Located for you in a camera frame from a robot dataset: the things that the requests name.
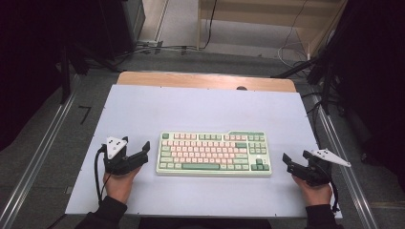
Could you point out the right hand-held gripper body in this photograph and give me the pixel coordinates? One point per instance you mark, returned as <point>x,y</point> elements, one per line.
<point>318,173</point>

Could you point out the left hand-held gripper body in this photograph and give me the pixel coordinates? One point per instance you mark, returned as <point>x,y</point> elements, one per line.
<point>116,163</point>

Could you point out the green and pink keyboard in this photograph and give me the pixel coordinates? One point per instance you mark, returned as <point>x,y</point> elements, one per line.
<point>213,154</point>

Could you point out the person's right hand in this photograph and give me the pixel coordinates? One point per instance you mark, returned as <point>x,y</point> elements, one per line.
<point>316,195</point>

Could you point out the person's left hand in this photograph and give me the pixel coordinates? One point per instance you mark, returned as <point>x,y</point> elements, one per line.
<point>119,187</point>

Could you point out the small metal floor plate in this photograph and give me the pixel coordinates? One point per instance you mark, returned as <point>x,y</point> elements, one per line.
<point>68,190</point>

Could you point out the white table board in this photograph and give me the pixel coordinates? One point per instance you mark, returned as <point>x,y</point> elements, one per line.
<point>203,108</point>

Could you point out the wooden table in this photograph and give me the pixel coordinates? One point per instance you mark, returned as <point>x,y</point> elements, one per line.
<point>191,80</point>

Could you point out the dark round table grommet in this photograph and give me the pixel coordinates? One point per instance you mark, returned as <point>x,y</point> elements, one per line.
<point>241,88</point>

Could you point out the dark curtain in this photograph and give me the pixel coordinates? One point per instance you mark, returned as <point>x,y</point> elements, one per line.
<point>375,79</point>
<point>31,63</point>

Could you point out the power strip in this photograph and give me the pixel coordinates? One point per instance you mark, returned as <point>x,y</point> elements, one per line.
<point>149,43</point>

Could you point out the black cabinet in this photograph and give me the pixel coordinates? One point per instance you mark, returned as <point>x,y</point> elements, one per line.
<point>121,25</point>

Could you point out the light wooden shelf unit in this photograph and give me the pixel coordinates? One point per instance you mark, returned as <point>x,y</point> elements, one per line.
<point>254,17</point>

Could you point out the metal floor rail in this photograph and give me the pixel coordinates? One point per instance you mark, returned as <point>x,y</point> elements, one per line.
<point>347,165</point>
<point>35,165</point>

